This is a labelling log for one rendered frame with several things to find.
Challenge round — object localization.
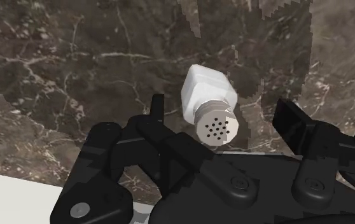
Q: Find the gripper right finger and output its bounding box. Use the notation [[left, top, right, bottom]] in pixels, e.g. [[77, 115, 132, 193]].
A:
[[272, 98, 355, 211]]

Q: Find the white salt shaker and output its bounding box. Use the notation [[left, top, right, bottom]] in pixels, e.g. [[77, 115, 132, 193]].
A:
[[181, 64, 240, 147]]

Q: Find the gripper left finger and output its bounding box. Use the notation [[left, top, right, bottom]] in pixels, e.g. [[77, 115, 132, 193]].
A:
[[49, 94, 260, 224]]

